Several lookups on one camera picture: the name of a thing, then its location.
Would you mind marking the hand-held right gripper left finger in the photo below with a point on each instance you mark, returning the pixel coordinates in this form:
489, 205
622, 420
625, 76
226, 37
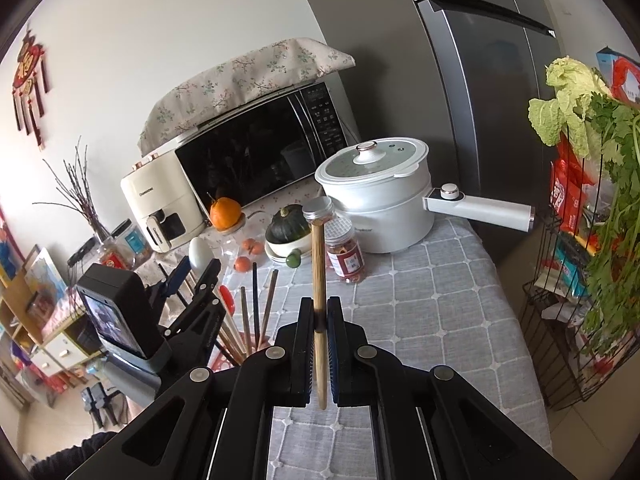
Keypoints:
310, 325

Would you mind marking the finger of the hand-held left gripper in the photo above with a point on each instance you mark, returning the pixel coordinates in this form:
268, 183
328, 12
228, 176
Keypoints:
177, 276
209, 280

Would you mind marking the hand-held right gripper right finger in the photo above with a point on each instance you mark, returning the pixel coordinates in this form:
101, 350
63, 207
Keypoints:
332, 325

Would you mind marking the black chopstick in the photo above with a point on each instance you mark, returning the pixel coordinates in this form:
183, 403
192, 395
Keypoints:
256, 300

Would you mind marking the brown wooden chopstick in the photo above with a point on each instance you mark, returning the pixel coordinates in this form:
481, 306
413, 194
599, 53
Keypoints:
318, 270

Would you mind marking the red utensil holder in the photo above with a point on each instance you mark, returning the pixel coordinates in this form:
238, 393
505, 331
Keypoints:
222, 360

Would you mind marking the white spoon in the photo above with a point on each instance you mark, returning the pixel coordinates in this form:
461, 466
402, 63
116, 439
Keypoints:
200, 255

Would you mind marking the red spoon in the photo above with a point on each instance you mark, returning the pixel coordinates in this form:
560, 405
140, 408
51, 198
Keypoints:
227, 300

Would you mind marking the clear jar with blue label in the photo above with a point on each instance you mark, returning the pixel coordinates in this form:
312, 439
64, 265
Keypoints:
132, 242

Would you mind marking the clear jar with red label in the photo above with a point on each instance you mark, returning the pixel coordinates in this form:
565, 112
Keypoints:
345, 260

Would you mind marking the green lime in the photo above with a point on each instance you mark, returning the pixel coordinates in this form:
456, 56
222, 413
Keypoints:
293, 259

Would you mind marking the orange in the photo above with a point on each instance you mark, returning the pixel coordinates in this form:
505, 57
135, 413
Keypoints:
225, 211

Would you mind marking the white bowl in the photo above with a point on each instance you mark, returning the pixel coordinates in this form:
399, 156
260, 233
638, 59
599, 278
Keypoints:
277, 252

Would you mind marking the cream air fryer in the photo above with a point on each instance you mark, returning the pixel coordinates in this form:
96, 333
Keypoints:
150, 195

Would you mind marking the wooden shelf cabinet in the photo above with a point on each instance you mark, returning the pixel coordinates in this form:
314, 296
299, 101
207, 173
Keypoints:
30, 330

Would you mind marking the dark green squash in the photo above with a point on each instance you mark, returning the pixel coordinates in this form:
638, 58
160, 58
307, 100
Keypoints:
287, 225

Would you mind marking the grey checked tablecloth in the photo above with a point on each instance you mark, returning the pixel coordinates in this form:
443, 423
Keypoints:
425, 285

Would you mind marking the clear jar with silver lid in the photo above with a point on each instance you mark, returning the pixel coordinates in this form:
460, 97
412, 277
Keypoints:
318, 207

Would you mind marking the dried branches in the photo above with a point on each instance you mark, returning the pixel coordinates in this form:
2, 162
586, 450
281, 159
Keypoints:
80, 195

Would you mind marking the white electric pot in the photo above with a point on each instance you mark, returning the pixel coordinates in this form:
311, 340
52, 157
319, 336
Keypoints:
380, 200

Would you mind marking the black microwave oven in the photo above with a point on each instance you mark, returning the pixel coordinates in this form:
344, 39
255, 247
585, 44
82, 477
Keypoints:
250, 150

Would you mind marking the person's leg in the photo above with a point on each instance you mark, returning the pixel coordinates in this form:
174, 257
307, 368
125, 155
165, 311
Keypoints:
75, 460

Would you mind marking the floral cloth cover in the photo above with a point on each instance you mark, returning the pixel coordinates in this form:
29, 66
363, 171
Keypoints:
240, 75

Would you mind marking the white plastic bag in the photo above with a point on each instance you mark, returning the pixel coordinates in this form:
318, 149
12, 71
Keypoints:
555, 310

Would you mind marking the teal snack packet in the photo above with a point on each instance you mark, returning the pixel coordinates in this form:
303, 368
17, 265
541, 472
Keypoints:
570, 265

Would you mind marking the grey refrigerator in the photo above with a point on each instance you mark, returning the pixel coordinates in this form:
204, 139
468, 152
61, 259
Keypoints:
450, 85

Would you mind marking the red snack packet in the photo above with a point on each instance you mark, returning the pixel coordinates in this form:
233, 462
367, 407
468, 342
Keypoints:
567, 190

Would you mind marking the green leafy herbs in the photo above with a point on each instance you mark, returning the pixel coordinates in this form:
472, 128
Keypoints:
620, 200

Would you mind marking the napa cabbage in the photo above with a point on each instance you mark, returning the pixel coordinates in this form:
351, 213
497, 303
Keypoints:
565, 105

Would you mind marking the blue and red box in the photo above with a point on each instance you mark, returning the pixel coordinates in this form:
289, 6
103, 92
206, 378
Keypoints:
620, 75

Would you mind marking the picture frame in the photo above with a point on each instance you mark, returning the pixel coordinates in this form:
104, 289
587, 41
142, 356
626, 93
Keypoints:
42, 275

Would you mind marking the red wall ornament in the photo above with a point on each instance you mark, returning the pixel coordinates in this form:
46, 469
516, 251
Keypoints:
27, 65

